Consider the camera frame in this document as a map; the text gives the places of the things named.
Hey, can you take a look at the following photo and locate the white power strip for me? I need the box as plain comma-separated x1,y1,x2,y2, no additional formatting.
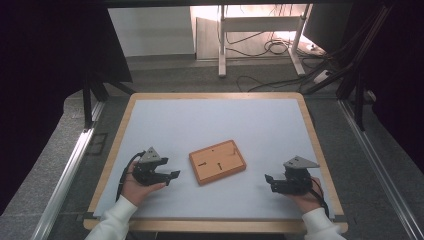
312,68,333,85

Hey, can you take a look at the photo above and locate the person's right hand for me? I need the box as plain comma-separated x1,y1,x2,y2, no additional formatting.
285,176,324,214

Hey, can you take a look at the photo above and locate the black curtain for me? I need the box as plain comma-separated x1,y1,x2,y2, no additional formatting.
346,0,424,176
0,0,134,216

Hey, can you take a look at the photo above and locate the wooden table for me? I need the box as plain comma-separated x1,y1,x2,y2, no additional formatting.
82,92,349,234

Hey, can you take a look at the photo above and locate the aluminium rail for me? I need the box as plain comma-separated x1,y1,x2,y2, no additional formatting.
337,98,424,240
30,99,105,240

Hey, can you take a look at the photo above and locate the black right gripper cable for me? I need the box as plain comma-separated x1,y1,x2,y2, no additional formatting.
309,178,331,220

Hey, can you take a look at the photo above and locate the white board panel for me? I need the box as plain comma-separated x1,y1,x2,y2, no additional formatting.
107,6,196,58

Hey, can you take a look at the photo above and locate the black floor cable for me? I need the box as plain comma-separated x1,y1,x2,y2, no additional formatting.
235,64,323,94

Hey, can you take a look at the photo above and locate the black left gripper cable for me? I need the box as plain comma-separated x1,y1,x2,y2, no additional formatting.
115,150,147,203

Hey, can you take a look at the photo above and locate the white table mat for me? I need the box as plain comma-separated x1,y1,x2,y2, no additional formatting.
93,98,336,220

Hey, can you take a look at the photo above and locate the coiled black cable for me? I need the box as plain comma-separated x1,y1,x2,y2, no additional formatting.
225,31,294,58

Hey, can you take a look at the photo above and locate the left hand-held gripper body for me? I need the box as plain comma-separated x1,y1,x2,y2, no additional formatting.
132,146,170,187

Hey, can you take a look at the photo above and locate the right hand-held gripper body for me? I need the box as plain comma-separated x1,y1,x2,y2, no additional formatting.
270,155,321,196

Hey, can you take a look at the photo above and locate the black metal stand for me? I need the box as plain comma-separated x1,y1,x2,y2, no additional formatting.
81,70,137,130
301,4,396,132

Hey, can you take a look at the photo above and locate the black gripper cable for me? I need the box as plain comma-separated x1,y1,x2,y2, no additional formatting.
115,150,147,203
309,178,331,220

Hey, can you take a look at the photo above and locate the white desk frame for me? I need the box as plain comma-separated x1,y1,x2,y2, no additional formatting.
217,3,313,79

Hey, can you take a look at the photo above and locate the person's left hand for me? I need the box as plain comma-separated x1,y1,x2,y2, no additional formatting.
120,161,167,208

